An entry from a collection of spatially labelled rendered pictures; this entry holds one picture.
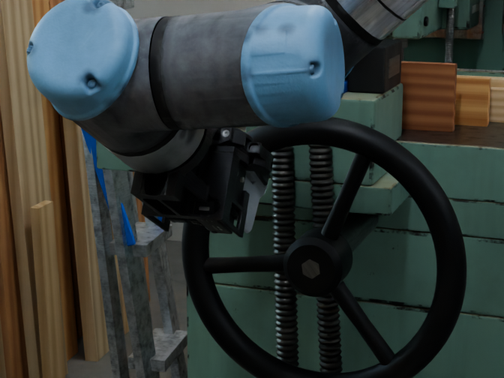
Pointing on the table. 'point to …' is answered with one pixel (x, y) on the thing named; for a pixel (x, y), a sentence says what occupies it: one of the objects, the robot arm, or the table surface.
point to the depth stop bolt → (448, 27)
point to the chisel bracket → (419, 23)
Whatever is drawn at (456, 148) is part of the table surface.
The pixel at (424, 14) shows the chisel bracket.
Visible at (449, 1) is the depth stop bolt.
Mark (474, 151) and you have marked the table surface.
